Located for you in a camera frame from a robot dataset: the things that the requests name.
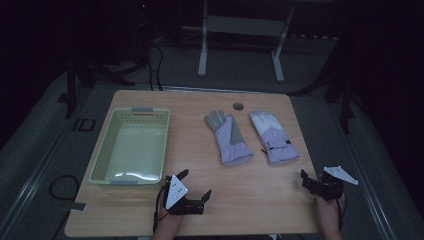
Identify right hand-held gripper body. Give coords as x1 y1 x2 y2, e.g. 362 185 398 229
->
308 165 359 202

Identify hand-held gripper black cable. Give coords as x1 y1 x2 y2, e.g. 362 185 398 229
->
335 193 348 232
152 183 172 234

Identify right hand-held gripper black cable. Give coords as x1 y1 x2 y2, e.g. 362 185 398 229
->
335 193 348 232

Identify lilac and white ski glove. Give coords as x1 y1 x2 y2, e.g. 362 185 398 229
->
203 110 254 167
249 109 300 165

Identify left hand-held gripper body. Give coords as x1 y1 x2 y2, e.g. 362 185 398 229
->
164 174 205 216

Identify black tripod stand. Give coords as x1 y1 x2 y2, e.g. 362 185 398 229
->
58 0 151 120
289 33 365 135

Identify black looped floor cable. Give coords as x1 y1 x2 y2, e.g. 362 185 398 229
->
48 174 81 202

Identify black floor cables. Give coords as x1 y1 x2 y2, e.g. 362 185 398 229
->
146 43 165 92

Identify person's left hand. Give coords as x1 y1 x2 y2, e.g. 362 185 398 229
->
156 205 185 231

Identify white metal desk frame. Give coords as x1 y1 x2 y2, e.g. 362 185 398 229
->
181 0 296 84

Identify left hand-held gripper black cable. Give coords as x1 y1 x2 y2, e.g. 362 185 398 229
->
152 183 172 234

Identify pale green plastic basket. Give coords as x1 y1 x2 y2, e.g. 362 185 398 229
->
88 107 171 186

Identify person's right hand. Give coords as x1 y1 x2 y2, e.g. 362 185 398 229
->
314 192 347 223

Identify grey tape piece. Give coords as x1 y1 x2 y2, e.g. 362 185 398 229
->
69 201 89 213

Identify metal floor rail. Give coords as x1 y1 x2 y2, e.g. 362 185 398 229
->
0 126 79 240
333 109 398 240

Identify black rectangular floor bracket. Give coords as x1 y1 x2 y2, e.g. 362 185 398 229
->
72 117 97 133

